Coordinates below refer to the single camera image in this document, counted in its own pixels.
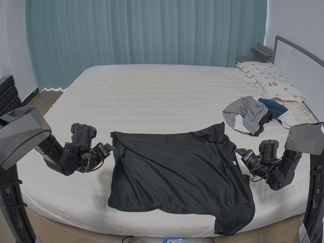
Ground black polo shirt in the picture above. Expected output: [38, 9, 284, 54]
[107, 122, 255, 237]

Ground bed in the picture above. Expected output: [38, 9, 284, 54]
[19, 36, 324, 237]

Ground white printed pillow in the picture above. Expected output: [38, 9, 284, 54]
[235, 61, 305, 102]

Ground blue-green curtain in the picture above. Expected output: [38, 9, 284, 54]
[128, 0, 269, 68]
[25, 0, 131, 90]

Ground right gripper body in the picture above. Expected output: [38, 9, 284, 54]
[240, 149, 262, 168]

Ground grey bedside table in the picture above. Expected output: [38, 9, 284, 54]
[237, 43, 273, 66]

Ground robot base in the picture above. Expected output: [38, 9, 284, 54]
[124, 235, 193, 243]

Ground black cable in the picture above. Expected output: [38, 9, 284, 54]
[249, 170, 267, 184]

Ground dark grey chest of drawers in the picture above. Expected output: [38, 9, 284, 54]
[0, 76, 24, 116]

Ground pile of clothes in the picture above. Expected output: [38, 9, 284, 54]
[223, 96, 296, 137]

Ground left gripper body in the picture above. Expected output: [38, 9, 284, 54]
[91, 142, 115, 163]

